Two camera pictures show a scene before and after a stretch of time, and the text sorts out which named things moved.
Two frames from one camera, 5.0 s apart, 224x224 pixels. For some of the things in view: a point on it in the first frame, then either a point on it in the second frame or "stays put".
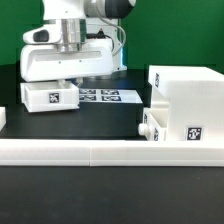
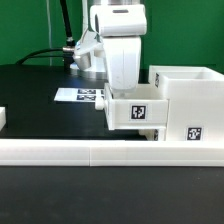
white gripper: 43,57 → 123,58
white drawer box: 151,128 stays put
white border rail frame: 111,153 stays put
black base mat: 92,121 stays put
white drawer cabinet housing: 188,101 stays put
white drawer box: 49,96 → 134,113
